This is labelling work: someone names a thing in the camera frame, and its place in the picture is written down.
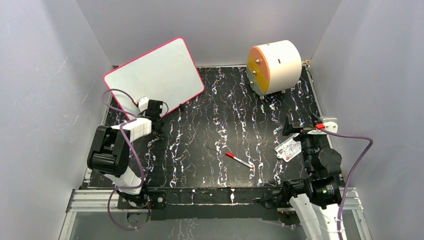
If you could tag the red whiteboard marker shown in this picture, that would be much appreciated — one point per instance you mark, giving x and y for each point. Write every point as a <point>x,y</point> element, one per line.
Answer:
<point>230,155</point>

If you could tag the aluminium frame rail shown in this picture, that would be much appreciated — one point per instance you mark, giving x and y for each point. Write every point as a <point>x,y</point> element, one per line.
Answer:
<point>96,200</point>

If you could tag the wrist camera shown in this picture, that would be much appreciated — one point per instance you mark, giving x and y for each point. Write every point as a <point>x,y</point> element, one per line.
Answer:
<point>143,103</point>
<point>330,124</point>

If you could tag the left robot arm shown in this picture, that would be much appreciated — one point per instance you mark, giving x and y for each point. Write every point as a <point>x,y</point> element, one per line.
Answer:
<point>112,146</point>

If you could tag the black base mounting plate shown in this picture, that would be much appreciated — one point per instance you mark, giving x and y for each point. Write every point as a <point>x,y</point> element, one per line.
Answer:
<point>166,203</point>

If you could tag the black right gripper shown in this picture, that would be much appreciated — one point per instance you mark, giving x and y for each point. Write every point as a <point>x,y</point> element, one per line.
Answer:
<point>289,127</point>

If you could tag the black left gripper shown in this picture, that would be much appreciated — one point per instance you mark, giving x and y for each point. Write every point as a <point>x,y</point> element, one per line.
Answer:
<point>163,123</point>

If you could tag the white cylinder with orange face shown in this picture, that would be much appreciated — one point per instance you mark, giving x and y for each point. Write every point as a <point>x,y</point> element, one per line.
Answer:
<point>273,67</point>

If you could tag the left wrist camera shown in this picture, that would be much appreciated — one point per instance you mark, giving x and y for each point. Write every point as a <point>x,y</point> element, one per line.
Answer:
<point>143,103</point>

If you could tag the white printed card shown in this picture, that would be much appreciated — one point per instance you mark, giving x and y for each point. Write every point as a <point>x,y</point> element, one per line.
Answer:
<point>288,149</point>

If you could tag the pink-framed whiteboard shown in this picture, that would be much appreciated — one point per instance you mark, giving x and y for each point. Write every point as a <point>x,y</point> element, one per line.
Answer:
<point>167,73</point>

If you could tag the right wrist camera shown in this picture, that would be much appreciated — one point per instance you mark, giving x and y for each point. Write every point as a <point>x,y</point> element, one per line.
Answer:
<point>330,124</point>

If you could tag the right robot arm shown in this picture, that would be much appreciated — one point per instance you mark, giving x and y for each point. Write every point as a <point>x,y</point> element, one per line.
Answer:
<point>317,197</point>

